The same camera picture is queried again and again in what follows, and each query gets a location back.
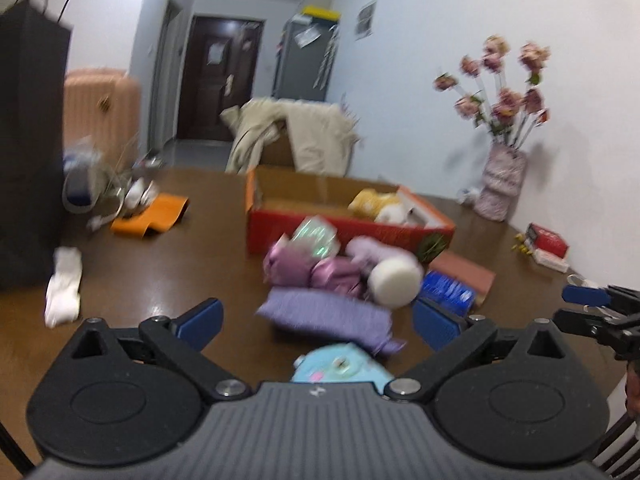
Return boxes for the yellow small candies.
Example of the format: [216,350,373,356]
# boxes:
[511,233,534,256]

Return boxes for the white foam cylinder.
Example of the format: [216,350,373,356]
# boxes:
[368,258,424,309]

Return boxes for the white blue device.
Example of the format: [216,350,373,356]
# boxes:
[62,150,112,214]

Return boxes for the wall vent panel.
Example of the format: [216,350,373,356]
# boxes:
[355,0,376,40]

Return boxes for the pink artificial flowers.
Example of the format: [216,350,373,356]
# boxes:
[433,35,551,151]

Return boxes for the white small toy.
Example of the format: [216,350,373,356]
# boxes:
[124,178,160,210]

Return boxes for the brown chair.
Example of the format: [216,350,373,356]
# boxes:
[259,120,295,169]

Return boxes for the blue tissue pack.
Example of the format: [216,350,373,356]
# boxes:
[420,271,476,318]

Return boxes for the dark wooden door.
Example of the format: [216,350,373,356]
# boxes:
[177,16,264,142]

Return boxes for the small white box by vase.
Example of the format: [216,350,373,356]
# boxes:
[457,188,482,208]

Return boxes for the pink satin pouch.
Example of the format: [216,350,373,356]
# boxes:
[262,236,364,298]

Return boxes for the orange cloth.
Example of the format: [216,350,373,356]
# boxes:
[111,193,189,238]

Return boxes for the purple knitted cloth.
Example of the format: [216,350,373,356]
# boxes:
[256,287,406,356]

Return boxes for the yellow box on fridge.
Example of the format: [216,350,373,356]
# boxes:
[302,6,341,22]

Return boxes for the white red small box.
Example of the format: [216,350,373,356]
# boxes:
[532,249,570,274]

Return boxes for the light blue plush toy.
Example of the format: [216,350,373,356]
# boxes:
[291,344,394,393]

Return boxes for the red orange cardboard box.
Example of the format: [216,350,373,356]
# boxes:
[245,166,456,259]

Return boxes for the iridescent green pouch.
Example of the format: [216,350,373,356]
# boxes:
[290,216,341,260]

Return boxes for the brown pink box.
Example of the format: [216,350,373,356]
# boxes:
[428,250,496,307]

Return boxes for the white plush toy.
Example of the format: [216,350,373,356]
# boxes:
[375,204,416,226]

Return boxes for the grey refrigerator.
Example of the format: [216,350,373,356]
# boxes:
[271,14,338,102]

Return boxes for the red cigarette box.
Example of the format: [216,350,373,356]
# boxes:
[525,223,570,259]

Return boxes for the pink suitcase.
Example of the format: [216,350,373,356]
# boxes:
[63,68,142,170]

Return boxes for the pink textured vase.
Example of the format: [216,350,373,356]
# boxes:
[474,143,527,222]

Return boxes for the beige coat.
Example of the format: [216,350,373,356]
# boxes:
[220,98,359,177]

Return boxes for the yellow plush toy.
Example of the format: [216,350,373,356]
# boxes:
[347,188,401,220]

